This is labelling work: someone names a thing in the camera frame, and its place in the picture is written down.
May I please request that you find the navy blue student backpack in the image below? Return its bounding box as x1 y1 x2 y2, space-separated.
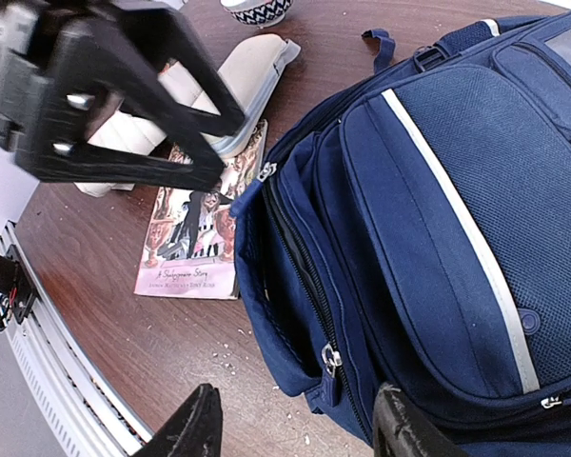
232 10 571 456

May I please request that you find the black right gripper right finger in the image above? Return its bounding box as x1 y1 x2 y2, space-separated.
372 383 467 457

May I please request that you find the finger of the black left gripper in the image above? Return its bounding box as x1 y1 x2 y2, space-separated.
51 0 247 139
32 134 224 190

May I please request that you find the grey hard pencil case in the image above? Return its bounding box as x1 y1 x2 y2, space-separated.
206 33 301 160

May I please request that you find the white quilted pencil pouch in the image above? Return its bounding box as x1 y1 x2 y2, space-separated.
75 61 202 197

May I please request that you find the pink Shakespeare story book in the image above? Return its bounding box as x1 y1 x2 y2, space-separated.
134 119 268 300

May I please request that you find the white patterned ceramic bowl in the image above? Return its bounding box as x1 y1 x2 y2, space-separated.
220 0 292 29

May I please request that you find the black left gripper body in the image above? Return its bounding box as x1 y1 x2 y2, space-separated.
0 1 76 167

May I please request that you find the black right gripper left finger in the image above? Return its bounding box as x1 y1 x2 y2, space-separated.
145 384 224 457

